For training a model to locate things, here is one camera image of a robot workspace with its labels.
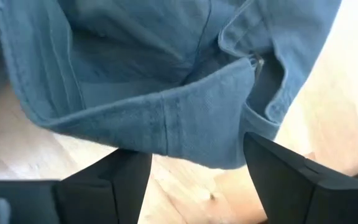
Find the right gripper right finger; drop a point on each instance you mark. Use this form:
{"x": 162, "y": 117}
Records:
{"x": 291, "y": 193}

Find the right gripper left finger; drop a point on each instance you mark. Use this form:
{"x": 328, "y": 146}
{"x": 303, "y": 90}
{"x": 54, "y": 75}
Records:
{"x": 110, "y": 186}

